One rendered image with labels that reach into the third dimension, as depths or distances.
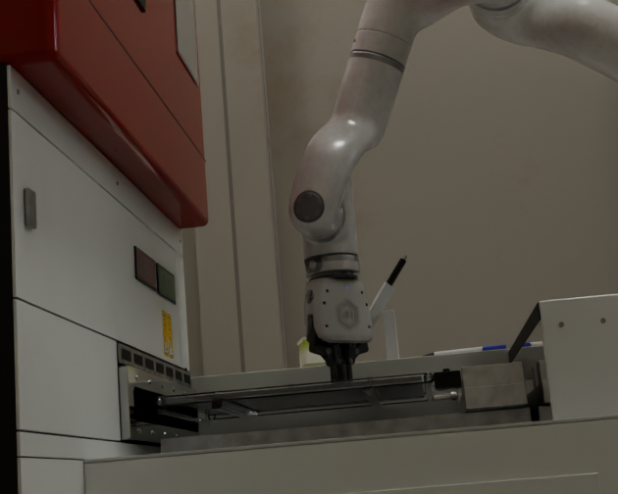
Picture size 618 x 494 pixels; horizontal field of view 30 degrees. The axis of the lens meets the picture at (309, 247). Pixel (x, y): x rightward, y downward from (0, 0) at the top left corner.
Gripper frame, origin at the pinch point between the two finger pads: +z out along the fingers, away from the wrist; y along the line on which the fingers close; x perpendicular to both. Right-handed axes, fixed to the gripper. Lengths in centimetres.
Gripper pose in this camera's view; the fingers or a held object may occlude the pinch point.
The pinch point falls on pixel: (341, 378)
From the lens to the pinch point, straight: 173.0
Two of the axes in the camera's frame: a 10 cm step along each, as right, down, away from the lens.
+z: 0.8, 9.8, -2.1
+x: -6.0, 2.1, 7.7
